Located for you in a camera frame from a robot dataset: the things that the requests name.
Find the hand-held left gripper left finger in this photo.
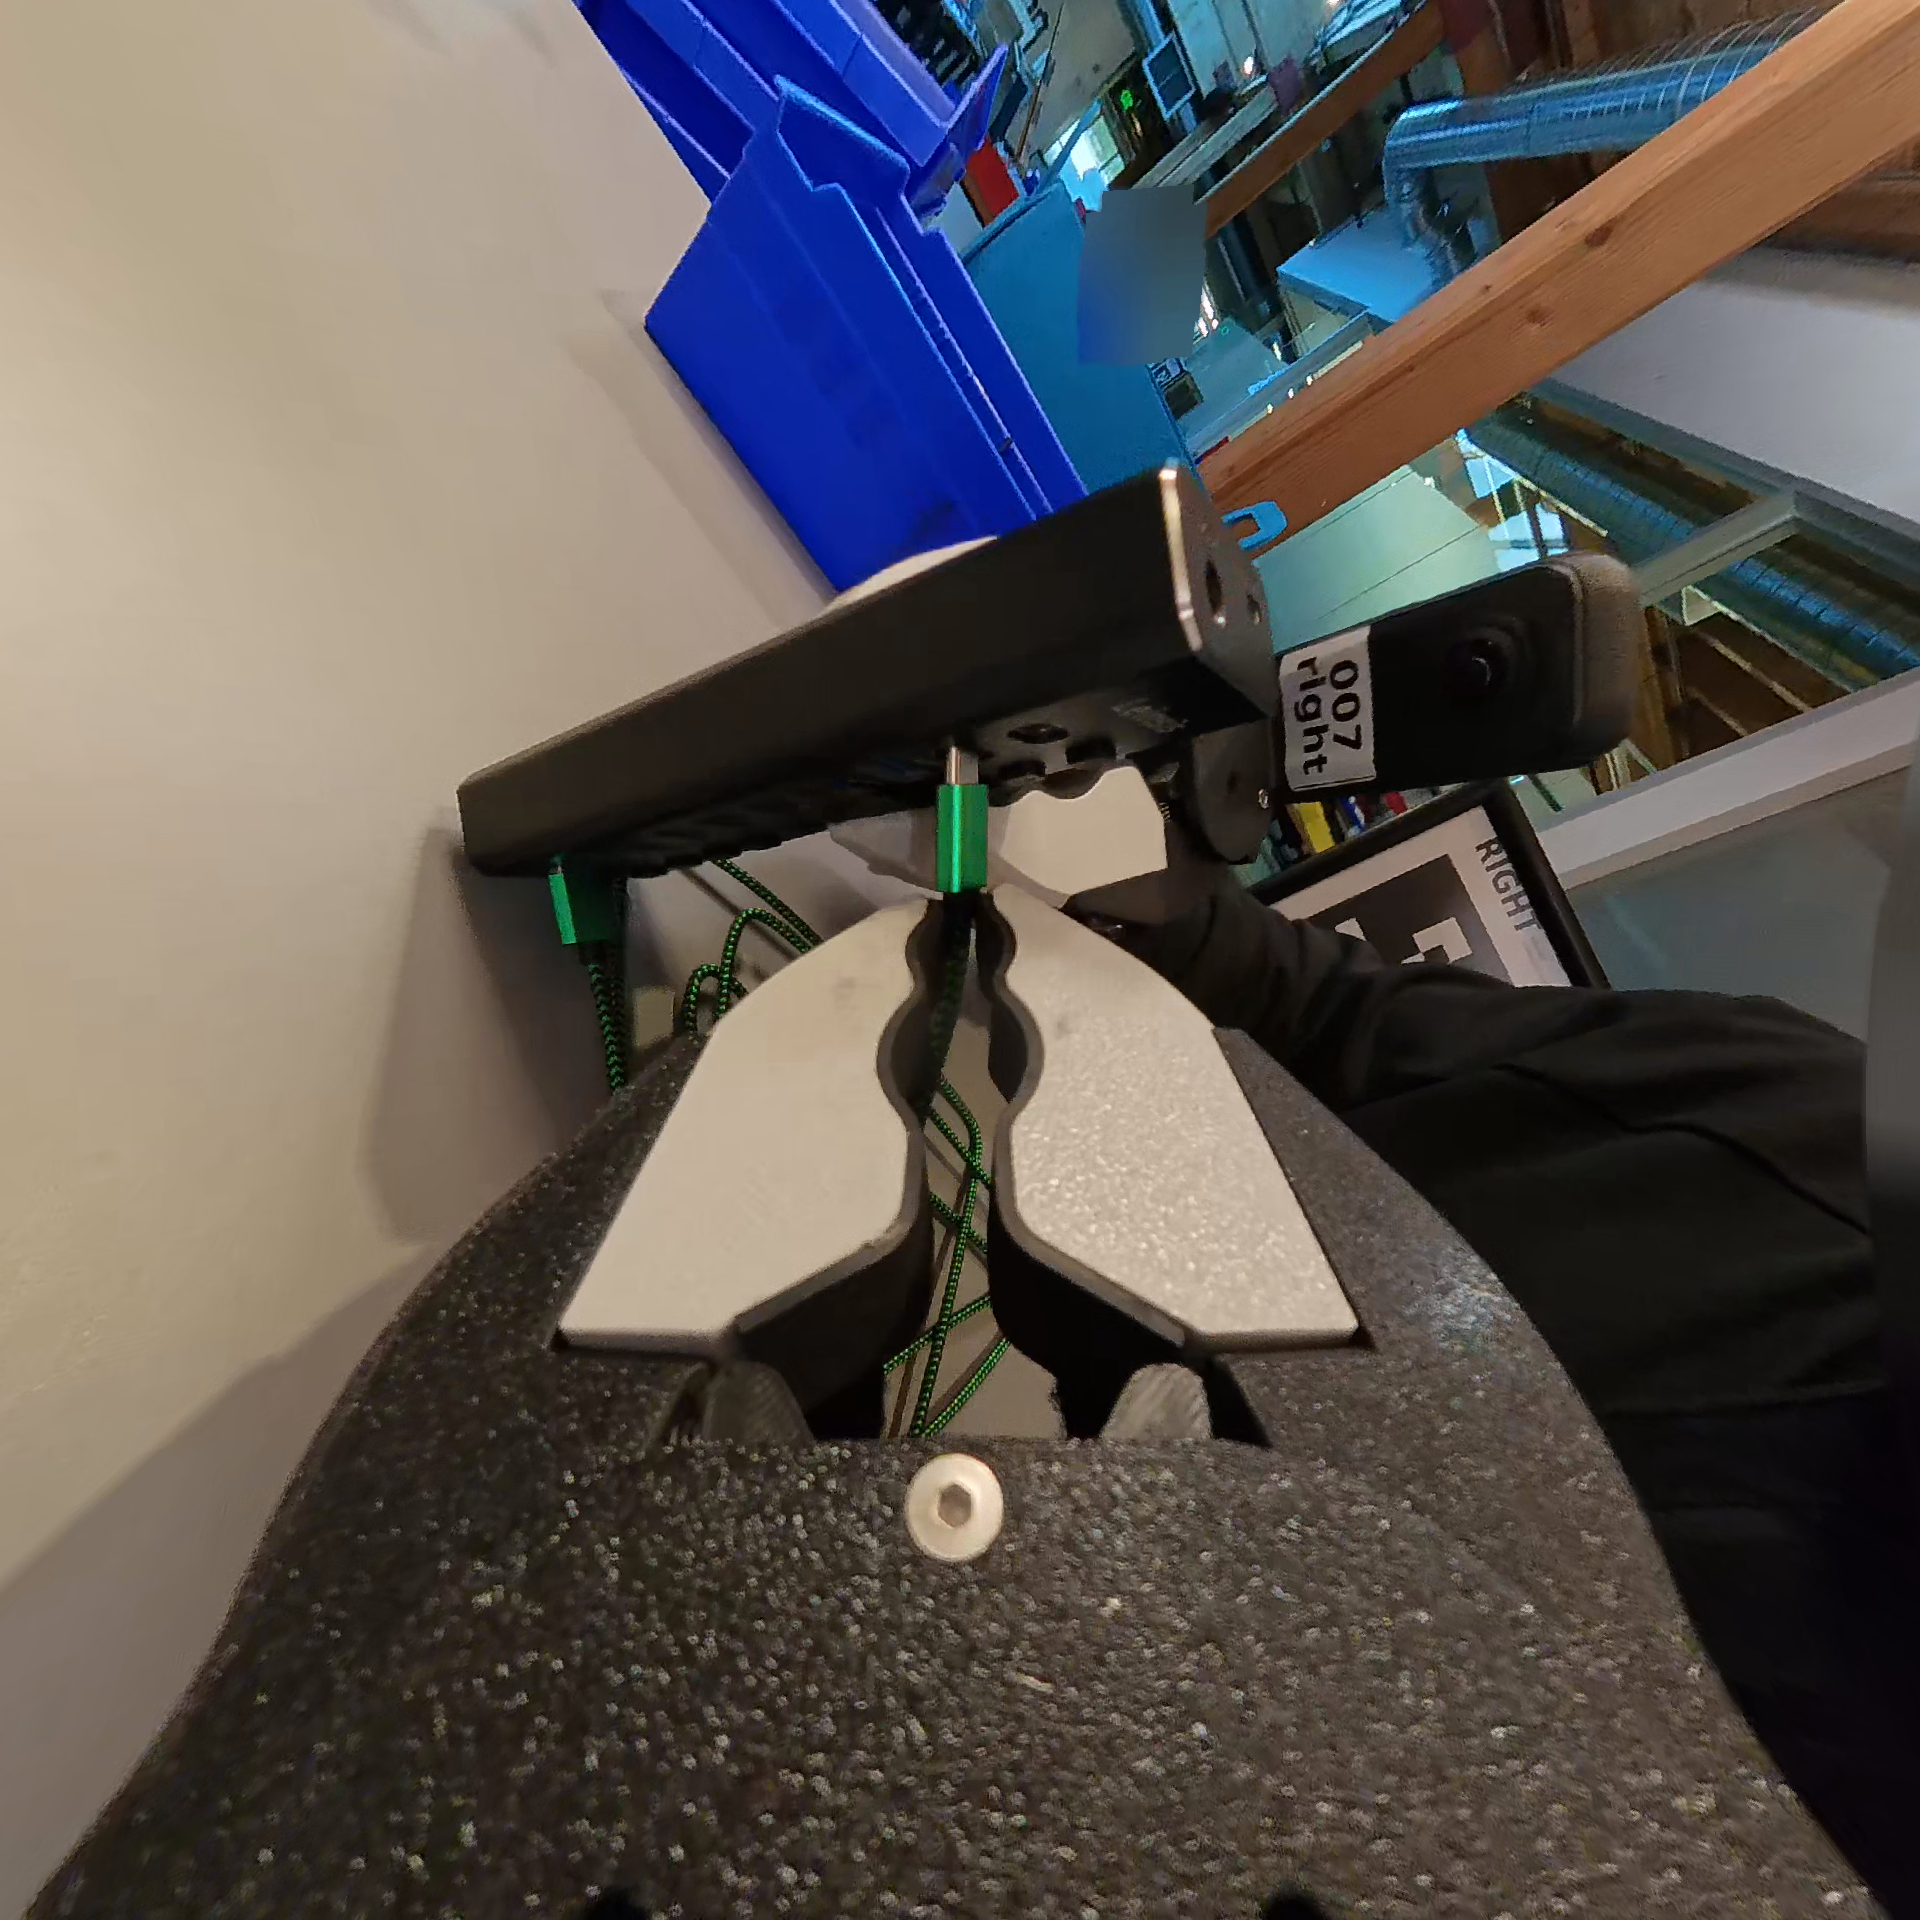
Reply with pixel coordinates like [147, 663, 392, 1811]
[556, 896, 944, 1364]

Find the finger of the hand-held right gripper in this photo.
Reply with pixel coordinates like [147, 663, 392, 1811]
[993, 762, 1174, 909]
[829, 807, 944, 906]

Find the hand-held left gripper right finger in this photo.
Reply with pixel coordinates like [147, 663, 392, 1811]
[975, 883, 1363, 1364]

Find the green braided cable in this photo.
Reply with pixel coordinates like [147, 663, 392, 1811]
[543, 743, 1003, 1439]

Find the black USB hub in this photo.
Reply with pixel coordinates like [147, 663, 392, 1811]
[457, 459, 1280, 880]

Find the grey desk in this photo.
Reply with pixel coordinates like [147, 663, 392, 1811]
[0, 0, 856, 1652]

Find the black white marker card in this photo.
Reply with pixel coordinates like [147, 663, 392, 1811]
[1253, 780, 1609, 992]

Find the wooden beam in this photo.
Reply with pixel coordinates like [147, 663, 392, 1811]
[1199, 0, 1920, 520]

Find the large blue storage bin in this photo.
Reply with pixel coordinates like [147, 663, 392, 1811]
[645, 82, 1087, 595]

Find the person's black jacket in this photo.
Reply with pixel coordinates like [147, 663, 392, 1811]
[1591, 1275, 1920, 1920]

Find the metal air duct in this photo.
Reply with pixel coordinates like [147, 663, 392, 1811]
[1470, 399, 1920, 683]
[1381, 33, 1823, 189]

